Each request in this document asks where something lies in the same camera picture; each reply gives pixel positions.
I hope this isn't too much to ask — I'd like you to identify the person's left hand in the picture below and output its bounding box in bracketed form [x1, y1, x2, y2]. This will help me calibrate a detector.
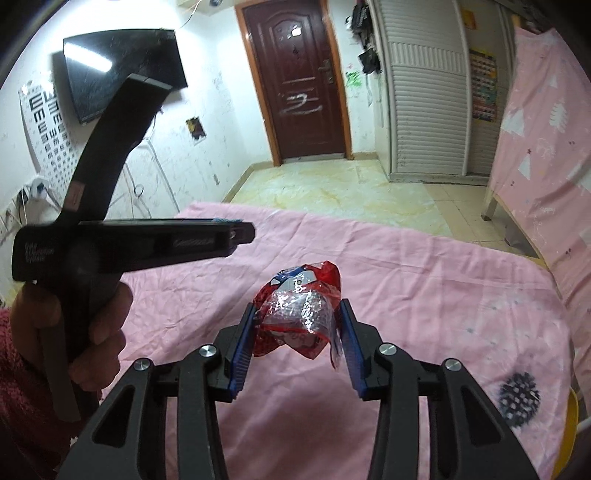
[9, 281, 134, 393]

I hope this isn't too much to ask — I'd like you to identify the white slatted wardrobe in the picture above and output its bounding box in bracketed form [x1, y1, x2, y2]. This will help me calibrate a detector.
[367, 0, 515, 184]

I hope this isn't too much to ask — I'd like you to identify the yellow plastic bin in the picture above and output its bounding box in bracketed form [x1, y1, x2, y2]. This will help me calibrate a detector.
[564, 385, 580, 444]

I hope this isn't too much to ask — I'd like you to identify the red foil snack wrapper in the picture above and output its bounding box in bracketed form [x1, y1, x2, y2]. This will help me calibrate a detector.
[253, 260, 345, 370]

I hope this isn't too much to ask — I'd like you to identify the eye chart poster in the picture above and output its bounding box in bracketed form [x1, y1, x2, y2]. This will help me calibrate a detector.
[18, 80, 81, 195]

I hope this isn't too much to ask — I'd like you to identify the large black hanging bag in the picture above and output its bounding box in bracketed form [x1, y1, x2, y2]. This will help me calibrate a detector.
[348, 2, 372, 40]

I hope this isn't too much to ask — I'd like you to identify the pink bed sheet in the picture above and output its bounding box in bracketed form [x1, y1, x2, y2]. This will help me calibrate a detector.
[99, 200, 580, 480]

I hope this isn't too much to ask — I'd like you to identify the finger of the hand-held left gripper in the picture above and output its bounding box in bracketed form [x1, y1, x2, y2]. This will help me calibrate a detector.
[78, 219, 256, 273]
[60, 74, 171, 227]

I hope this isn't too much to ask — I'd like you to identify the dark red door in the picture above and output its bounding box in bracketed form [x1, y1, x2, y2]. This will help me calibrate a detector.
[235, 0, 352, 168]

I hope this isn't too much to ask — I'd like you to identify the white wall power strip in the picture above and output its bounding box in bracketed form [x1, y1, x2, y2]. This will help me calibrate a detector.
[16, 178, 51, 204]

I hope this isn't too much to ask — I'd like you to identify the colourful grid chart poster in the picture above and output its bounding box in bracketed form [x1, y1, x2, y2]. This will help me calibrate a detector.
[468, 48, 498, 121]

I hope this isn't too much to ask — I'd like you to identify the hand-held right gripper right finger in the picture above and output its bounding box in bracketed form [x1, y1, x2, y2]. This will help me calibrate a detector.
[338, 299, 541, 480]

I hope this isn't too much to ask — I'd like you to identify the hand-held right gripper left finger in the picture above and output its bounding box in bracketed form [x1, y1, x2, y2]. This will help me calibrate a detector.
[65, 302, 259, 480]

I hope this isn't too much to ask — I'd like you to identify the small black hanging bag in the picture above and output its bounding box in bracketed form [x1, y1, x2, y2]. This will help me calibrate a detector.
[358, 48, 382, 75]

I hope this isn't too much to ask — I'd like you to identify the pink tree-print curtain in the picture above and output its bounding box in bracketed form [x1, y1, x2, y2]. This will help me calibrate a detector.
[487, 27, 591, 315]

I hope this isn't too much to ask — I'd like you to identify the black wall television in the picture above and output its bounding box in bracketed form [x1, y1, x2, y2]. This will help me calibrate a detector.
[62, 28, 189, 124]

